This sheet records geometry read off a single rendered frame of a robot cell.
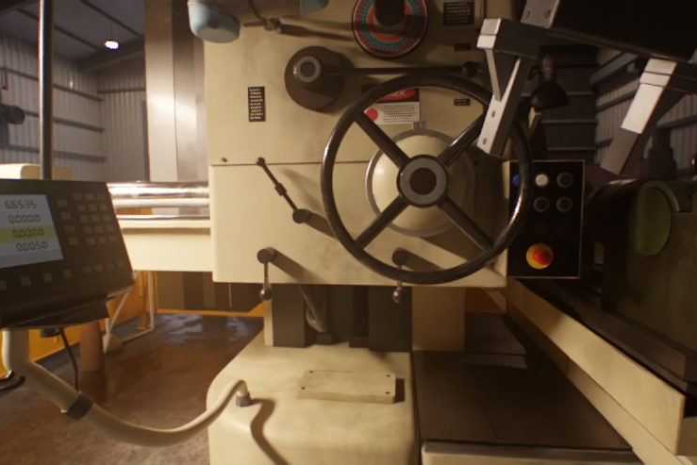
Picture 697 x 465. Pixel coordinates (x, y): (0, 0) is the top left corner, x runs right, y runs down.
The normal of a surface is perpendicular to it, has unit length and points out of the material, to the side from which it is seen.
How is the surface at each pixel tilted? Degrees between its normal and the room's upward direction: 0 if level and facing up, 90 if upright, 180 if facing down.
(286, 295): 90
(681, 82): 113
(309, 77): 90
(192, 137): 90
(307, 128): 90
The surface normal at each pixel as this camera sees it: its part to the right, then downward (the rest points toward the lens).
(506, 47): 0.08, 0.48
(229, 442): -0.54, 0.08
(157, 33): -0.13, 0.09
